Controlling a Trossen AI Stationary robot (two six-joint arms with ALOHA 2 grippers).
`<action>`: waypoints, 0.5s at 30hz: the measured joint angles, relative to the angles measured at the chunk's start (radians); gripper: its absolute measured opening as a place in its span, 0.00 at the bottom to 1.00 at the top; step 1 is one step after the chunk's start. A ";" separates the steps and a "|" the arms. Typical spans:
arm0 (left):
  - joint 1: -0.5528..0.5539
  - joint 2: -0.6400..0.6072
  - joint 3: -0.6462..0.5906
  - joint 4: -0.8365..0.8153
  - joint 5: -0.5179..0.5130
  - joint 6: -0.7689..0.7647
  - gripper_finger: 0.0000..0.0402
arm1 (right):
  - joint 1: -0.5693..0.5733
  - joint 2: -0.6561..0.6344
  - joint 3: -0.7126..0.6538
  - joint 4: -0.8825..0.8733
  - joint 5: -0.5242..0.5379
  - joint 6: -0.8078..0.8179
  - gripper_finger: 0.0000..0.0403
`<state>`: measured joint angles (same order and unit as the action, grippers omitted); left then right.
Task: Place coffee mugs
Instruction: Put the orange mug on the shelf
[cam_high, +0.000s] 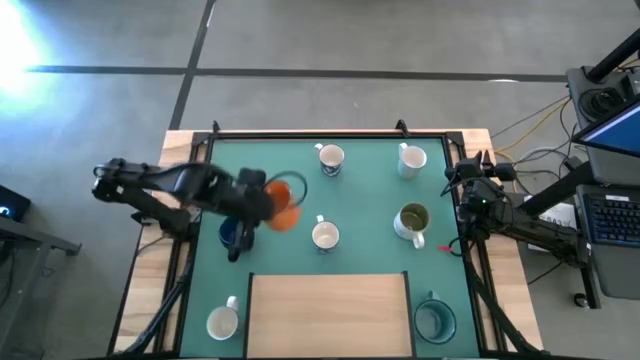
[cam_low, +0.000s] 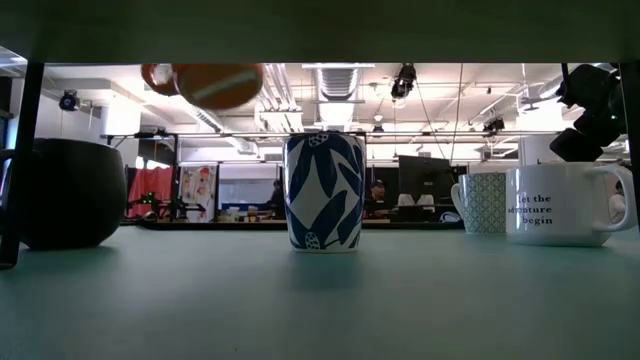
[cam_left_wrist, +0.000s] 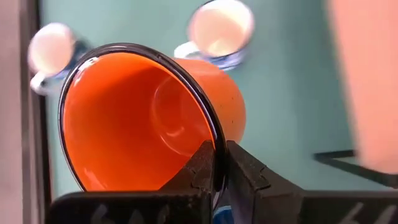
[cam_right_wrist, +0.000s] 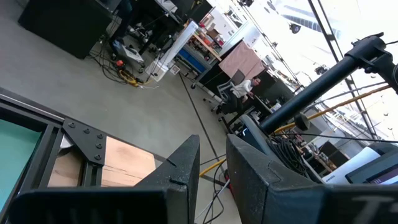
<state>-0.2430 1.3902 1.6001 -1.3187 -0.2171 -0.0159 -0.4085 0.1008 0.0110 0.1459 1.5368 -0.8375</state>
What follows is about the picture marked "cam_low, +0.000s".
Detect white mug teal lattice pattern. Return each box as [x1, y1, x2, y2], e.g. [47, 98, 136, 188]
[450, 171, 508, 235]

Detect white lettered mug olive inside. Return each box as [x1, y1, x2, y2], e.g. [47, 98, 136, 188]
[504, 161, 639, 248]

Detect person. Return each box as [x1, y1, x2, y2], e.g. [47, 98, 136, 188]
[363, 179, 396, 219]
[267, 178, 286, 220]
[608, 179, 629, 224]

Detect silver ceiling duct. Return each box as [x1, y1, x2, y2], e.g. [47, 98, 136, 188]
[302, 62, 375, 132]

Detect white column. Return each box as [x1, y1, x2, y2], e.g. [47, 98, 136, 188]
[518, 134, 566, 166]

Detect colourful poster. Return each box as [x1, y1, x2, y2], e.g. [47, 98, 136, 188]
[178, 164, 218, 224]

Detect large black monitor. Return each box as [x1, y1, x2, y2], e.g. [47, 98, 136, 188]
[398, 155, 451, 207]

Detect red cloth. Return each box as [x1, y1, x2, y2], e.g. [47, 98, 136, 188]
[127, 167, 175, 220]

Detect orange mug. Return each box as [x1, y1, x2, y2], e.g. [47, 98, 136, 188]
[140, 62, 265, 112]

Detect black hanging camera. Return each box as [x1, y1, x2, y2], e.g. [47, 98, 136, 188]
[389, 62, 418, 100]

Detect dark navy round mug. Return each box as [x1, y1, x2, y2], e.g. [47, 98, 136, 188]
[17, 138, 128, 251]

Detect green table mat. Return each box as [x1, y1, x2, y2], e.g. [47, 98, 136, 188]
[0, 223, 640, 360]

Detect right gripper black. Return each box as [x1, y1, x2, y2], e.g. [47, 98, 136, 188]
[549, 105, 627, 162]

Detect blue leaf print mug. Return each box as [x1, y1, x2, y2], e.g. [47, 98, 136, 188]
[282, 130, 367, 254]

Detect black overhead truss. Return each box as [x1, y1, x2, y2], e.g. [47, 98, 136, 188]
[99, 128, 629, 221]

